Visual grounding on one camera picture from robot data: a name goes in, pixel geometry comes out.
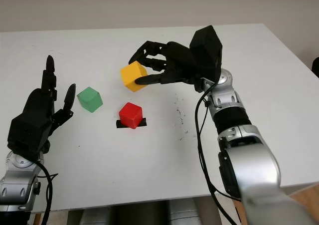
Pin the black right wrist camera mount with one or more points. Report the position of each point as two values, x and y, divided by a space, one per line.
207 50

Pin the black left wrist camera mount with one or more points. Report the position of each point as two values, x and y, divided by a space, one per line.
27 135

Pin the green wooden cube block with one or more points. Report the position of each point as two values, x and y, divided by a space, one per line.
89 100

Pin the red wooden cube block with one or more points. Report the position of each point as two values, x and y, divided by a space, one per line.
129 115

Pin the silver robot thigh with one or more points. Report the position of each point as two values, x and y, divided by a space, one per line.
184 213
97 216

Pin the black rounded object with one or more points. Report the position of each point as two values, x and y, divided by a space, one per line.
316 67

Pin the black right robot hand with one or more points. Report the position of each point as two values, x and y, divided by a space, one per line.
178 63

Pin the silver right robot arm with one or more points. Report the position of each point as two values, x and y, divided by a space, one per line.
251 160

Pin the yellow wooden cube block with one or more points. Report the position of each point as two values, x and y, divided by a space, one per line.
130 74

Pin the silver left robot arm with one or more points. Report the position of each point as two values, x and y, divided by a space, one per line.
17 182

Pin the silver left robot thigh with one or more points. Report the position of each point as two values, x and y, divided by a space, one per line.
97 216

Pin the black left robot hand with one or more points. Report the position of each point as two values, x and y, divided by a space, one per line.
38 101

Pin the black tape marker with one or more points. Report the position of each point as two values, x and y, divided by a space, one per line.
119 125

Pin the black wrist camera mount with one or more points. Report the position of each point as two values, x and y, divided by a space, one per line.
207 50
27 135

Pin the silver right robot thigh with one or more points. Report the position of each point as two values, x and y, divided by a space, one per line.
184 213

